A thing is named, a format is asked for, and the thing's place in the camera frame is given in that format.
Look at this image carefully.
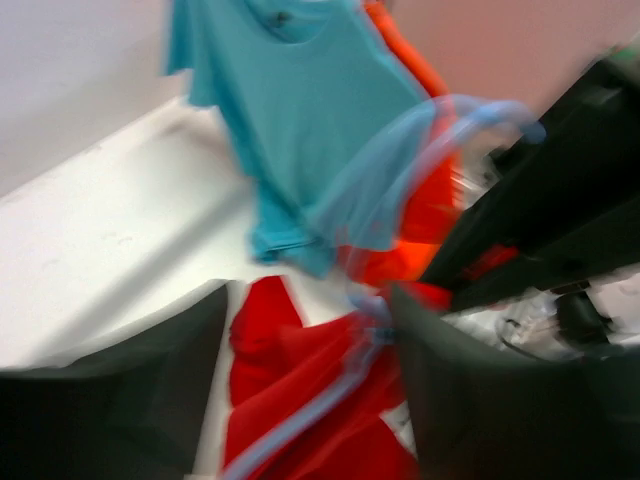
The light blue t shirt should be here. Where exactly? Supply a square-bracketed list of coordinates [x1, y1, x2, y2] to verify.
[167, 0, 429, 277]

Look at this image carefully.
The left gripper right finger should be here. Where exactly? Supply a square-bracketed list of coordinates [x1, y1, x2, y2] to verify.
[390, 287, 639, 479]

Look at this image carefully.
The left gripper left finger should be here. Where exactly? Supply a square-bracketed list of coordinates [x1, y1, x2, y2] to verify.
[1, 282, 229, 479]

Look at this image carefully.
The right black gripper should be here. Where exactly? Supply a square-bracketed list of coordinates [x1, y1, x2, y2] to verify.
[422, 49, 639, 312]

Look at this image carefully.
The orange t shirt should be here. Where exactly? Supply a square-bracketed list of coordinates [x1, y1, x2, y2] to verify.
[347, 1, 461, 287]

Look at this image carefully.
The red t shirt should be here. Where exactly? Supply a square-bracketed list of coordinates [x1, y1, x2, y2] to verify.
[220, 276, 419, 479]

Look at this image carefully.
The blue wire hanger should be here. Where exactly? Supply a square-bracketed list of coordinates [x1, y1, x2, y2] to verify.
[222, 95, 545, 479]

